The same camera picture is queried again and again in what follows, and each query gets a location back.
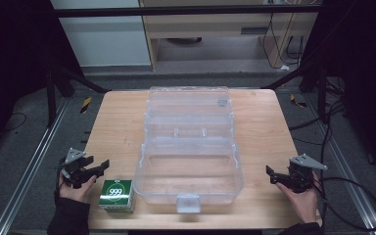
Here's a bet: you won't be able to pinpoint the black metal stand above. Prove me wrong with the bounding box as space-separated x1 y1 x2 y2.
44 64 113 129
259 62 329 125

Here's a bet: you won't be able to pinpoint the black floor cables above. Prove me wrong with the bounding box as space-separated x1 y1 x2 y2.
288 76 349 184

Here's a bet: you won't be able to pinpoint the black hanging cables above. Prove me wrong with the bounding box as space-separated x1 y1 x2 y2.
261 12 306 71

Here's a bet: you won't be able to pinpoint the black curtain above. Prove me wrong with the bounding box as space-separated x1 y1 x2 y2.
0 0 86 161
301 0 376 182

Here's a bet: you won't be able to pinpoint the aluminium floor rail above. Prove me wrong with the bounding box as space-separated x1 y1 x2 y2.
0 97 71 235
305 96 376 235

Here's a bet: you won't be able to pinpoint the black horizontal bar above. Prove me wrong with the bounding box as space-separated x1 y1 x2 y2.
52 4 323 19

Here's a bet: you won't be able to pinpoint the white cabinet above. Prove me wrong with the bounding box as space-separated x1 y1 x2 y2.
49 0 153 69

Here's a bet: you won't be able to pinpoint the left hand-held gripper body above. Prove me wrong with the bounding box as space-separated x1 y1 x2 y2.
59 147 96 190

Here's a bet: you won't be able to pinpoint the person's left hand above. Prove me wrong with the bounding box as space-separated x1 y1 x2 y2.
58 171 98 204

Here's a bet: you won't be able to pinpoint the thin black floor cable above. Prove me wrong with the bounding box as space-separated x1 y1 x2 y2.
0 112 27 135

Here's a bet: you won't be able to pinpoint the yellow and black tape strip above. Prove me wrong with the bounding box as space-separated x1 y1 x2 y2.
79 96 93 115
289 93 308 109

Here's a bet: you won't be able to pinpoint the clear plastic storage box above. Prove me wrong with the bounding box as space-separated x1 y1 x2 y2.
133 85 245 214

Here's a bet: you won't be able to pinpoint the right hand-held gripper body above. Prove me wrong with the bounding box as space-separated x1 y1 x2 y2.
286 153 329 194

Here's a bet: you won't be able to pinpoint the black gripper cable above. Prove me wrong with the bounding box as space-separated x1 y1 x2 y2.
314 176 376 232

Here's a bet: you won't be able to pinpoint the light wooden desk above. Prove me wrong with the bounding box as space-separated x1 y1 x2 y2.
138 0 319 71

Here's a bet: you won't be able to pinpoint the person's right hand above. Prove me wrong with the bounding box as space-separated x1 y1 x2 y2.
275 171 321 225

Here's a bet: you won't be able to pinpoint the green and white box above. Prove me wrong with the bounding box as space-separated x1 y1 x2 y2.
98 178 135 214

